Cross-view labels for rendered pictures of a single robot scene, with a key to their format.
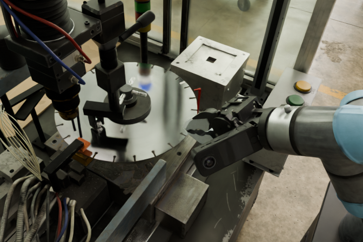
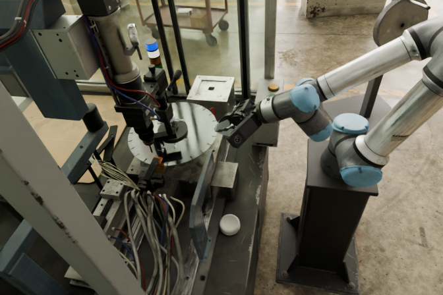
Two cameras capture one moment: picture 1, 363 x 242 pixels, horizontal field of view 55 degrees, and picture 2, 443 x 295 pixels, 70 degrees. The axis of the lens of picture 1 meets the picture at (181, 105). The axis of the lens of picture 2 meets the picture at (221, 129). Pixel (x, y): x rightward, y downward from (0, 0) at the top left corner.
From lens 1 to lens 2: 0.38 m
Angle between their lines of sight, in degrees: 8
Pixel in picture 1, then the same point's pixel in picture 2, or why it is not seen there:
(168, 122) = (202, 132)
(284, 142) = (271, 115)
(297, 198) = (296, 168)
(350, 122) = (297, 94)
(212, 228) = (248, 188)
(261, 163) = (264, 142)
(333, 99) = not seen: hidden behind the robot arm
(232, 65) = (225, 87)
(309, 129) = (281, 104)
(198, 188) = (232, 166)
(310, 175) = (300, 149)
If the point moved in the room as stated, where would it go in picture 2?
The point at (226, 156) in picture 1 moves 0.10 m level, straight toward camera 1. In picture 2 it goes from (244, 134) to (248, 159)
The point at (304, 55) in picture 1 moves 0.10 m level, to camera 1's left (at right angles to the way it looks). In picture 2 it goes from (268, 68) to (246, 73)
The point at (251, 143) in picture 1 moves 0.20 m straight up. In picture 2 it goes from (256, 123) to (254, 65)
